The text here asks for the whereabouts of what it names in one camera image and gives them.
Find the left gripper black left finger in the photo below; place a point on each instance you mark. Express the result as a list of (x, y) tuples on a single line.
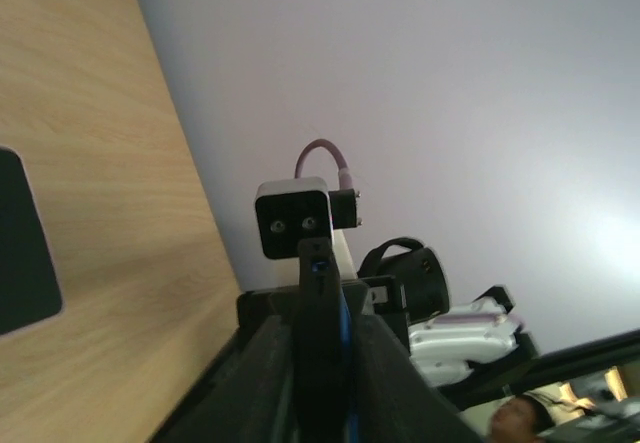
[(253, 403)]

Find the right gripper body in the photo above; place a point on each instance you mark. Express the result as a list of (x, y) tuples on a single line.
[(383, 295)]

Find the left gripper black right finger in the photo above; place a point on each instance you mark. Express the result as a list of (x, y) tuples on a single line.
[(394, 403)]

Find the black phone case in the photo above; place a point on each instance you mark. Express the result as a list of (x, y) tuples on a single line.
[(305, 326)]

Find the black phone pink edge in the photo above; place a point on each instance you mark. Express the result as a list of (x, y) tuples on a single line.
[(30, 291)]

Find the black phone blue edge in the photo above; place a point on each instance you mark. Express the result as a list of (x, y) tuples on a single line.
[(334, 418)]

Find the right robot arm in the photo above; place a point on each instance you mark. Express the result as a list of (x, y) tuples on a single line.
[(474, 352)]

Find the person head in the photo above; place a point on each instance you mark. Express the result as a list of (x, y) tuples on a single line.
[(519, 420)]

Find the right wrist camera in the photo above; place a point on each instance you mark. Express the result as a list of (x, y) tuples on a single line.
[(288, 211)]

